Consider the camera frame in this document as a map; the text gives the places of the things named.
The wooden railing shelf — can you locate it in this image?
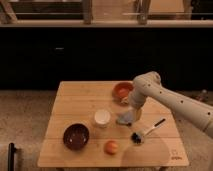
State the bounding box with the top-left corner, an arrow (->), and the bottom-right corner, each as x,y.
0,0 -> 213,27

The orange fruit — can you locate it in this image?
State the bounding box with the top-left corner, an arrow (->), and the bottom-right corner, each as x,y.
104,140 -> 118,155

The grey blue towel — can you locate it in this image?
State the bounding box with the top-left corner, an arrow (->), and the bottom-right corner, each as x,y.
116,110 -> 134,125

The purple bowl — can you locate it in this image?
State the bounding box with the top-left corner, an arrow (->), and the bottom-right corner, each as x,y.
63,123 -> 90,151

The orange bowl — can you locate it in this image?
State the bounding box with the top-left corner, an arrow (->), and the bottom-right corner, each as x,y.
112,82 -> 133,103

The wooden table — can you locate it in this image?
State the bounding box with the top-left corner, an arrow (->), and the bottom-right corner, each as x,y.
38,81 -> 189,168

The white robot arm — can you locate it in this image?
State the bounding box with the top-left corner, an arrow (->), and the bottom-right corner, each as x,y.
128,71 -> 213,139

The black handle on floor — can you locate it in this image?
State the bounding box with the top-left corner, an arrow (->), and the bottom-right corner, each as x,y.
7,143 -> 17,171

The white cup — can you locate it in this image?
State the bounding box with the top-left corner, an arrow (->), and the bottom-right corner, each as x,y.
94,109 -> 111,128

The black and white dish brush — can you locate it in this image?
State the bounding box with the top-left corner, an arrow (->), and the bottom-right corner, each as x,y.
131,118 -> 166,144

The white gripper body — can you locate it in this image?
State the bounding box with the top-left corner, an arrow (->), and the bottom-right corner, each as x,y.
128,89 -> 146,109

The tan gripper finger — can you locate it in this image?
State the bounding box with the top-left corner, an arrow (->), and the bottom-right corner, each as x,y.
133,108 -> 142,122

